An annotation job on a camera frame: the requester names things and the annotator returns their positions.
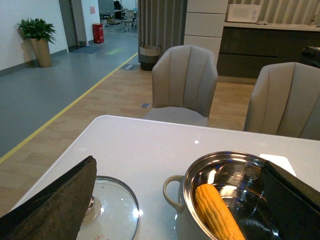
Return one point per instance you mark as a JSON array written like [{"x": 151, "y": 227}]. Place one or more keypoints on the white microwave oven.
[{"x": 243, "y": 13}]

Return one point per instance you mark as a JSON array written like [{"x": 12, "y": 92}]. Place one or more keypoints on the dark kitchen counter cabinet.
[{"x": 244, "y": 51}]

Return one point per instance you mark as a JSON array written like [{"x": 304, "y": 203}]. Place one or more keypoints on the potted green plant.
[{"x": 40, "y": 33}]

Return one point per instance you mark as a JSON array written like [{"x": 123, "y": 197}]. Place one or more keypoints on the yellow corn cob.
[{"x": 216, "y": 214}]

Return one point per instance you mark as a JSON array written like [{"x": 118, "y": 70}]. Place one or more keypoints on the grey curtain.
[{"x": 161, "y": 23}]

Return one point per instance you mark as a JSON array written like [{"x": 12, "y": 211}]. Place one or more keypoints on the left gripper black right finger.
[{"x": 293, "y": 204}]

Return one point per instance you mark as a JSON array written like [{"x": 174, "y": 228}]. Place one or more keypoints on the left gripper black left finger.
[{"x": 57, "y": 211}]

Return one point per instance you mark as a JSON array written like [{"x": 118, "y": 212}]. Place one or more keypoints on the beige chair right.
[{"x": 285, "y": 101}]

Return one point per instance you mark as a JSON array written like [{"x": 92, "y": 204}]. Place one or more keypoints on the white office chair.
[{"x": 129, "y": 20}]

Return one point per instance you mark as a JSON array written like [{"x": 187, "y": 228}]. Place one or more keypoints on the woven laundry basket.
[{"x": 148, "y": 56}]

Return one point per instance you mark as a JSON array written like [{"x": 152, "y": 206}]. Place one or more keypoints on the white refrigerator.
[{"x": 204, "y": 24}]

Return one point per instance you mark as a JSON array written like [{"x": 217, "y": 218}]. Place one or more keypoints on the glass pot lid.
[{"x": 113, "y": 212}]

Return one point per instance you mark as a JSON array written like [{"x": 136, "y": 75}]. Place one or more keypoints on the red bin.
[{"x": 98, "y": 33}]

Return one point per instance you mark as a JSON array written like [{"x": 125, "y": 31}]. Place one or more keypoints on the beige chair left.
[{"x": 183, "y": 86}]

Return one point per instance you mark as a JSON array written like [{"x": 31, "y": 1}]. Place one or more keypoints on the beige chair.
[
  {"x": 285, "y": 101},
  {"x": 183, "y": 86}
]

